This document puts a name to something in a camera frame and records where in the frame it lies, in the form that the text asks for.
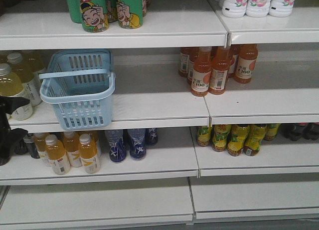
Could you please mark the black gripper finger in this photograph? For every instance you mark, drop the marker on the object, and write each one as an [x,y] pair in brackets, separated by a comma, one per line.
[10,104]
[8,139]

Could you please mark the light blue plastic basket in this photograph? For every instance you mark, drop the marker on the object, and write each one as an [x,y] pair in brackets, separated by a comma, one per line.
[79,84]

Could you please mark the pale yellow juice bottle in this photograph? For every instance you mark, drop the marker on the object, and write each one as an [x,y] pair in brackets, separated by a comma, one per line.
[29,80]
[11,86]

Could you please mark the dark drink bottle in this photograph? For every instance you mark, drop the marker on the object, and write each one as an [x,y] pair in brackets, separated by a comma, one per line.
[30,145]

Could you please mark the orange juice bottle white label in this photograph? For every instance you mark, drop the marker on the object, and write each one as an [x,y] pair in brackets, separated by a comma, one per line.
[71,145]
[89,154]
[57,155]

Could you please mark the blue sports drink bottle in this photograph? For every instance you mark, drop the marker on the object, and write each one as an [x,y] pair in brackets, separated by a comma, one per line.
[151,136]
[117,150]
[137,143]

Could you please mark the green cartoon drink can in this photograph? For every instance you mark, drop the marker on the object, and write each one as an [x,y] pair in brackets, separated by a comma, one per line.
[93,15]
[130,13]

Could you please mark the white metal shelving unit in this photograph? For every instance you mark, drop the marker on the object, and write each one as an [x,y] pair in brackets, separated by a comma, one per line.
[178,185]

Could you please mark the orange C100 drink bottle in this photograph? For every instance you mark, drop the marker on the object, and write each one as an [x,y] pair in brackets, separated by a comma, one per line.
[201,72]
[246,63]
[219,68]

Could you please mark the yellow lemon tea bottle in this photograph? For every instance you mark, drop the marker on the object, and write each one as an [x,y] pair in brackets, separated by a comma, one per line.
[272,130]
[203,135]
[238,135]
[253,142]
[220,135]

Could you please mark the white peach drink bottle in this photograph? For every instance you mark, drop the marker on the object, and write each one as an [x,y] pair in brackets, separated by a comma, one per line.
[281,8]
[234,8]
[257,8]

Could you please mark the cola bottle red label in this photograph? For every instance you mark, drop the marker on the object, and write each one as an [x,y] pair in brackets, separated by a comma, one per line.
[294,131]
[311,131]

